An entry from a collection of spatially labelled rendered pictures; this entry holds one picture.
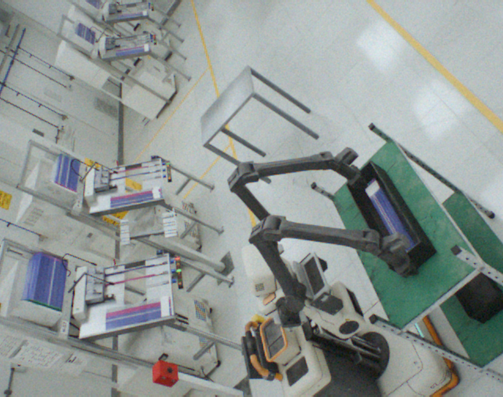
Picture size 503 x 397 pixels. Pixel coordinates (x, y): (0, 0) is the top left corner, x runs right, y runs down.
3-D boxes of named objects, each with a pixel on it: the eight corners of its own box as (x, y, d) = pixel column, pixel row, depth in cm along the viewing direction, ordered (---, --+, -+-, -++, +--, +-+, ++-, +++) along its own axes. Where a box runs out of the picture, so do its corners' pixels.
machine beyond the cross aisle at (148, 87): (188, 53, 889) (82, -17, 793) (193, 76, 825) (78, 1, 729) (142, 114, 940) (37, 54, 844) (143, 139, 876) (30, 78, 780)
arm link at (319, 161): (238, 171, 244) (243, 186, 236) (238, 161, 241) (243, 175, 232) (330, 157, 251) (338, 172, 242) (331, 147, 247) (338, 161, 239)
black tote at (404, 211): (360, 194, 269) (345, 184, 264) (385, 170, 263) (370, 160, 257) (405, 278, 225) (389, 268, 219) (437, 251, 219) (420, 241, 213)
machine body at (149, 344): (213, 302, 509) (157, 280, 477) (223, 365, 454) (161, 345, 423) (173, 342, 533) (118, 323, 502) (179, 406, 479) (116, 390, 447)
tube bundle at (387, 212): (368, 190, 264) (364, 187, 263) (378, 180, 262) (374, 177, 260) (410, 264, 225) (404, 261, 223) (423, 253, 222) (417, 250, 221)
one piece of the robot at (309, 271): (328, 322, 258) (295, 308, 247) (312, 280, 279) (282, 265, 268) (351, 302, 252) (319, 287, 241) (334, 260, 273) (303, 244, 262)
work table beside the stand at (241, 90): (319, 137, 491) (253, 92, 450) (268, 184, 523) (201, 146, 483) (310, 109, 524) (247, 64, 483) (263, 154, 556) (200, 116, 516)
